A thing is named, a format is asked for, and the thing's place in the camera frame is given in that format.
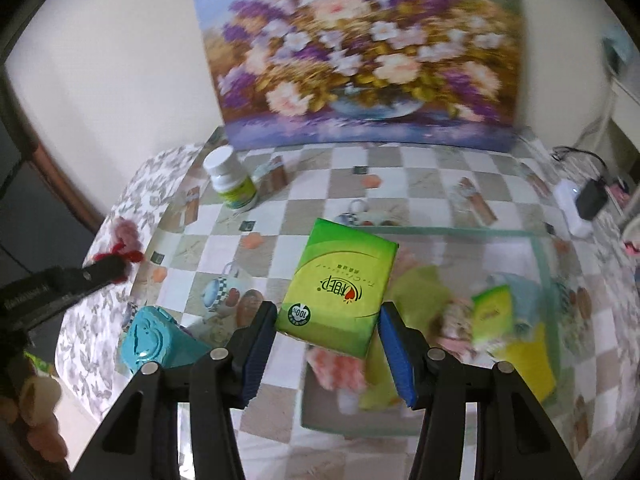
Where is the cream plastic ring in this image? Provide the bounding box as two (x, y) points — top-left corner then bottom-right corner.
(20, 379), (62, 427)

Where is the black power adapter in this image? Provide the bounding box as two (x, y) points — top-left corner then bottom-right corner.
(575, 177), (609, 221)

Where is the white pill bottle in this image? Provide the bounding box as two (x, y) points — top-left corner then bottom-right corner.
(202, 145), (259, 211)

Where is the grey leaf print tablecloth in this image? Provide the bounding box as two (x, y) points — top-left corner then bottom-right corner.
(54, 144), (211, 418)

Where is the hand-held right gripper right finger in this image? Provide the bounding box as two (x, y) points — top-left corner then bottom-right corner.
(378, 301), (583, 480)

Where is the checkered plastic tablecloth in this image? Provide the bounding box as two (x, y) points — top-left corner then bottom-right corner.
(115, 127), (640, 480)

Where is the person's left hand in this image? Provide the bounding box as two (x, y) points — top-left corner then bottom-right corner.
(0, 355), (68, 466)

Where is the green tissue pack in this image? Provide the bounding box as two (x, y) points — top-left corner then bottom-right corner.
(471, 284), (516, 345)
(274, 218), (400, 360)

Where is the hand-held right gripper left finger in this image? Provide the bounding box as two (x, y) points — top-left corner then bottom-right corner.
(72, 301), (278, 480)

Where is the white charger device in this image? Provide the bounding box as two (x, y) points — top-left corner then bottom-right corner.
(552, 177), (596, 238)

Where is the yellow sponge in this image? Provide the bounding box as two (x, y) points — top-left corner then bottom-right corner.
(500, 324), (559, 402)

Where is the teal plastic toy box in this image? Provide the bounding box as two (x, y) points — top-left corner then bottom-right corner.
(120, 305), (212, 377)

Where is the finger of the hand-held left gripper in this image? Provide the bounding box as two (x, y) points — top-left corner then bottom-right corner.
(65, 254), (127, 299)

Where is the light green cloth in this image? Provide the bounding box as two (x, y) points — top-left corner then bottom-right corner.
(357, 265), (443, 411)

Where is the red and pink hair tie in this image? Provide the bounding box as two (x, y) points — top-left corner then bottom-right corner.
(95, 216), (146, 267)

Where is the white tray with green rim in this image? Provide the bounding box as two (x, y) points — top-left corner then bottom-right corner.
(300, 224), (568, 436)

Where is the flower painting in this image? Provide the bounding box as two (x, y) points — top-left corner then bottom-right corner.
(192, 0), (527, 153)

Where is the pink floral scrunchie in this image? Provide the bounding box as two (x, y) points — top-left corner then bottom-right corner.
(432, 297), (476, 356)

